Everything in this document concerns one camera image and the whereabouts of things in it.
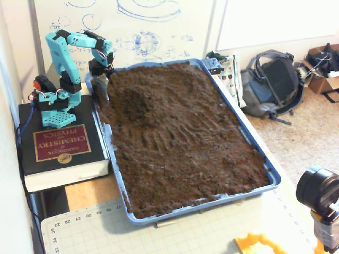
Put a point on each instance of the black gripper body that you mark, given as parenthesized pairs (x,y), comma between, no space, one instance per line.
(97,69)

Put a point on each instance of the silver foil scoop blade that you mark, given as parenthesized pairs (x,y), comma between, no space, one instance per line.
(100,87)

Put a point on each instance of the brown soil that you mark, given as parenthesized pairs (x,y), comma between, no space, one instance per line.
(185,158)

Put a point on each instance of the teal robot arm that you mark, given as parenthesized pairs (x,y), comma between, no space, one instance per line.
(61,58)

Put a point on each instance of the black servo controller housing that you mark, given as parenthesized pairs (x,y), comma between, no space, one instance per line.
(46,83)

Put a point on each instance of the black chemistry physics handbook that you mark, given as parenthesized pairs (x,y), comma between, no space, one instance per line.
(61,143)

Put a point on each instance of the whiteboard with blue drawings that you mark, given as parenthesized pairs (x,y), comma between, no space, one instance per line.
(185,26)

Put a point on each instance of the perforated electronics box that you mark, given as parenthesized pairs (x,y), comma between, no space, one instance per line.
(212,63)

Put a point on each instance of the dark green bag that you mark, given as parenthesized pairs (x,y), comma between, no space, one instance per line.
(214,55)

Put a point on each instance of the circuit board device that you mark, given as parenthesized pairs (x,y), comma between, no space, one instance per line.
(233,79)

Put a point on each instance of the blue plastic tray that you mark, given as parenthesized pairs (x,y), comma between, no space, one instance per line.
(143,221)

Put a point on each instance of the silver metal rod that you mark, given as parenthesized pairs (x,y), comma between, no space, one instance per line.
(165,224)

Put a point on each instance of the grey backpack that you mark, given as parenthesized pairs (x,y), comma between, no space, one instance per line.
(272,79)

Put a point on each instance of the blank white board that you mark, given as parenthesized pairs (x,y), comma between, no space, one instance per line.
(278,21)

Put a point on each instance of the grey cutting mat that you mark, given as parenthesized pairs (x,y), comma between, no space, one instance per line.
(185,238)

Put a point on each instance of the brown cardboard box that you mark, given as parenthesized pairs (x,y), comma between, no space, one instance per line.
(320,83)

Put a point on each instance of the yellow plastic part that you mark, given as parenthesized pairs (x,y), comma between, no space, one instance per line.
(243,242)

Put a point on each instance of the black fabric item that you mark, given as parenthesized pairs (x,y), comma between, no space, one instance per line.
(331,58)

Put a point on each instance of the small white box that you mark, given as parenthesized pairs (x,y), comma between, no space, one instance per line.
(333,74)

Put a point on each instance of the black round camera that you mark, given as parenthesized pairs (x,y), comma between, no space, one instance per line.
(317,188)

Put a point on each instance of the yellow camera stand grey tape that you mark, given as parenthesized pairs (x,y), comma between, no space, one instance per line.
(325,232)

